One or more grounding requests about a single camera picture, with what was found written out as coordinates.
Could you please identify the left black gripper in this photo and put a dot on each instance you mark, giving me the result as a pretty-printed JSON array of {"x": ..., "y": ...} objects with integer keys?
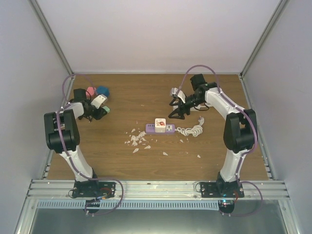
[{"x": 97, "y": 116}]

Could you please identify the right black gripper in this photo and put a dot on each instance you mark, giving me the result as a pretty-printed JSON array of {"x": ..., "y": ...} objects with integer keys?
[{"x": 182, "y": 107}]

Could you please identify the green cube adapter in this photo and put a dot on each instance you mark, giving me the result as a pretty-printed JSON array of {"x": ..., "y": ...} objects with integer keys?
[{"x": 106, "y": 110}]

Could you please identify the white cartoon cube adapter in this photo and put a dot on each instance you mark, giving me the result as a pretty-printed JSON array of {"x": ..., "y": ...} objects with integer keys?
[{"x": 160, "y": 125}]

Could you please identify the blue cube plug adapter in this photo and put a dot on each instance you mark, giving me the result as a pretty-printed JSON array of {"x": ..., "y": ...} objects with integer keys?
[{"x": 102, "y": 91}]

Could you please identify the pink cube plug adapter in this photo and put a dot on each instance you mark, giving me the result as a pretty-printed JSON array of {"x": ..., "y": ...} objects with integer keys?
[{"x": 90, "y": 92}]

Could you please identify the white USB power strip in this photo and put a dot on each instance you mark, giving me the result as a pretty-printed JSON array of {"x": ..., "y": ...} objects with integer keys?
[{"x": 199, "y": 108}]

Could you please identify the purple power strip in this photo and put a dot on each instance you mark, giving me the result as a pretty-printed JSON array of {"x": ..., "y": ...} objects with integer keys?
[{"x": 150, "y": 129}]

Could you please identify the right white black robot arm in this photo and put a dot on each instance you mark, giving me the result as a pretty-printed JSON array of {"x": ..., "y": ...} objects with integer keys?
[{"x": 240, "y": 130}]

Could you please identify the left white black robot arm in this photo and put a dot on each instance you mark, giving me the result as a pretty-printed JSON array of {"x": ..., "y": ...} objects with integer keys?
[{"x": 62, "y": 134}]

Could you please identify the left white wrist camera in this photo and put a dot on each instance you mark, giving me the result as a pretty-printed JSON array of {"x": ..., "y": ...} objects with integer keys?
[{"x": 99, "y": 101}]

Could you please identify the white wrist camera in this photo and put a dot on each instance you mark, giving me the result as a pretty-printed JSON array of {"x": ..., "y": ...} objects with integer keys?
[
  {"x": 178, "y": 94},
  {"x": 99, "y": 101}
]

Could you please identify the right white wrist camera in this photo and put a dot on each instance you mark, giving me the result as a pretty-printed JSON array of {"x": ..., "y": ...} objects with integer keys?
[{"x": 178, "y": 94}]

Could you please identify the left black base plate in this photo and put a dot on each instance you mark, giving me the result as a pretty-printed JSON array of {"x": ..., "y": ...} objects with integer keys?
[{"x": 92, "y": 188}]

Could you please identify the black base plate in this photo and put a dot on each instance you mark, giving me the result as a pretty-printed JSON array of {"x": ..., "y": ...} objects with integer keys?
[
  {"x": 209, "y": 190},
  {"x": 92, "y": 188}
]

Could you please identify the grey slotted cable duct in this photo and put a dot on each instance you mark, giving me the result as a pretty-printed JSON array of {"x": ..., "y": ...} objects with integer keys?
[{"x": 135, "y": 204}]

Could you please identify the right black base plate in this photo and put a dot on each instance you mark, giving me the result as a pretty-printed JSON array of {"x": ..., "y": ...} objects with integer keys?
[{"x": 209, "y": 190}]

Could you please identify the aluminium front rail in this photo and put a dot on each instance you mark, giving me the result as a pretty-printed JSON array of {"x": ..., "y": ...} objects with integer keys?
[{"x": 151, "y": 190}]

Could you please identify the left aluminium corner post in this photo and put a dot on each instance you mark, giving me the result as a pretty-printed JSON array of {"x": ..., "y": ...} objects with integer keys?
[{"x": 47, "y": 28}]

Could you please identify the aluminium corner post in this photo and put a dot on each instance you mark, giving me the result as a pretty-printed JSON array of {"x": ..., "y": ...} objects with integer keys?
[
  {"x": 267, "y": 30},
  {"x": 47, "y": 28}
]

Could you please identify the right aluminium corner post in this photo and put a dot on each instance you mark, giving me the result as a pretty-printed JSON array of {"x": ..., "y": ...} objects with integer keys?
[{"x": 267, "y": 30}]

